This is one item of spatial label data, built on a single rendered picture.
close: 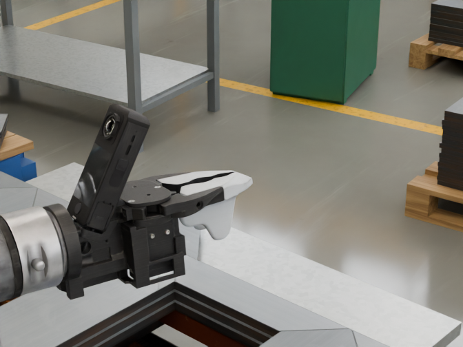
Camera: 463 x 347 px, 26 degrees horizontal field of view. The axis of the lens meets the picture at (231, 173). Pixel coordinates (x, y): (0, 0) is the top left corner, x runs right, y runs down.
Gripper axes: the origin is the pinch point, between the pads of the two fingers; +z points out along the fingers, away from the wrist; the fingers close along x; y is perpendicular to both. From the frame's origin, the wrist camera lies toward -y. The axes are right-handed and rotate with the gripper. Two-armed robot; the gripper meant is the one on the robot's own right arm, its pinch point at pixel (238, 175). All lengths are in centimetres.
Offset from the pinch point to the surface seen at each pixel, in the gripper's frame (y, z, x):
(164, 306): 52, 27, -78
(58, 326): 49, 4, -77
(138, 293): 48, 22, -79
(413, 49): 86, 327, -358
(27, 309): 48, 2, -85
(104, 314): 49, 13, -76
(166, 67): 73, 174, -368
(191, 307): 52, 31, -75
